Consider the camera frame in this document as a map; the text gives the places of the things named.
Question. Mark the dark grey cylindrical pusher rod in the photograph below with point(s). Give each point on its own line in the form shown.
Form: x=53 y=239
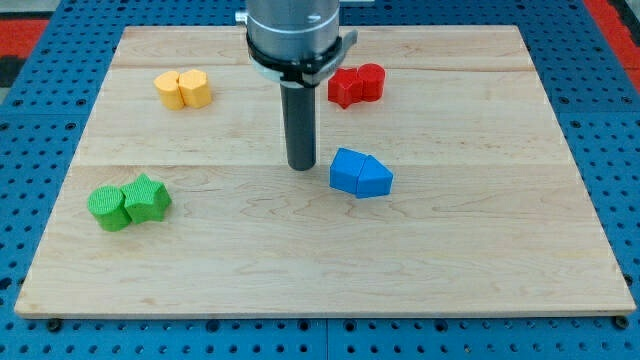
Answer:
x=299 y=115

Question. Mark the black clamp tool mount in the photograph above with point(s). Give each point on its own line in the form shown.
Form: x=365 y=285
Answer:
x=305 y=72

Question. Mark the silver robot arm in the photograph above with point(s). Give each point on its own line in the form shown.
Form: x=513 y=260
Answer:
x=296 y=44

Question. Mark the yellow hexagon block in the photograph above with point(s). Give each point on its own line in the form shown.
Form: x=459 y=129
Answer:
x=194 y=88

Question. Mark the yellow heart block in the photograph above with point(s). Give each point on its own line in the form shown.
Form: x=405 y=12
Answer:
x=168 y=90

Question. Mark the red star block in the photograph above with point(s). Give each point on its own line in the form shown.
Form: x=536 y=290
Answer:
x=345 y=87

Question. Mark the red cylinder block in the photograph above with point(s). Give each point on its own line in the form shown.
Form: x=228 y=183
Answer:
x=373 y=78

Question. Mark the blue cube block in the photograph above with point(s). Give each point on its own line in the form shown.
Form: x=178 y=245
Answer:
x=345 y=170

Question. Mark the blue pentagon block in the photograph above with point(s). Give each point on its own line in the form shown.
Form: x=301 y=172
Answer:
x=374 y=180

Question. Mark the light wooden board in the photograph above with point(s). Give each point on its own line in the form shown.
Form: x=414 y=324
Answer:
x=487 y=216

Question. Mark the green star block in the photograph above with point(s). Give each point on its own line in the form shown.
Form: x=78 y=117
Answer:
x=146 y=199

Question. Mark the green cylinder block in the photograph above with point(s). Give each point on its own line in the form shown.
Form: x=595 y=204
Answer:
x=107 y=205

